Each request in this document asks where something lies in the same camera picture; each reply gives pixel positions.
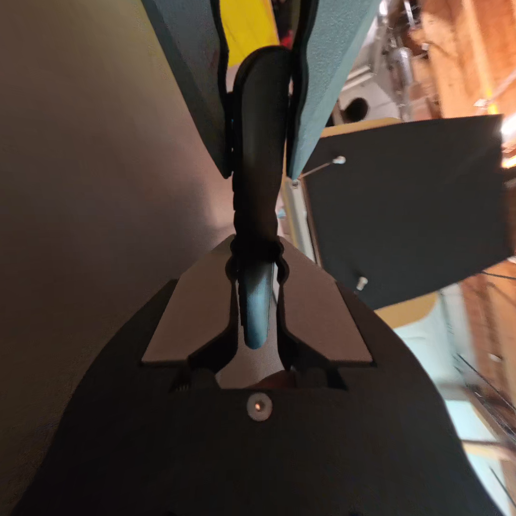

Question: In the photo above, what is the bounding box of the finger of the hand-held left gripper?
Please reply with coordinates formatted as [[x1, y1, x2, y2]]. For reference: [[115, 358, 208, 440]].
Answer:
[[140, 0, 235, 180], [285, 0, 382, 181]]

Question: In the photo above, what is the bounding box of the black remote control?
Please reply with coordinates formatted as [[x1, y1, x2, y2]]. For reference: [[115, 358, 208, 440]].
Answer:
[[232, 45, 293, 350]]

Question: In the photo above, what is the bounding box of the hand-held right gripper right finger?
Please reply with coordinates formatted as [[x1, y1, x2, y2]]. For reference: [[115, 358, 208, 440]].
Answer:
[[277, 237, 374, 371]]

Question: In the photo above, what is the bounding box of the yellow plastic bin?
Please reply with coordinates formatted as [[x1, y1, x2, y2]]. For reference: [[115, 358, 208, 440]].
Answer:
[[220, 0, 281, 67]]

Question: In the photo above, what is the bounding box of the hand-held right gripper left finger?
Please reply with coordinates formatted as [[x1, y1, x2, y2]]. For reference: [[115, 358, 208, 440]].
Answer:
[[140, 235, 239, 372]]

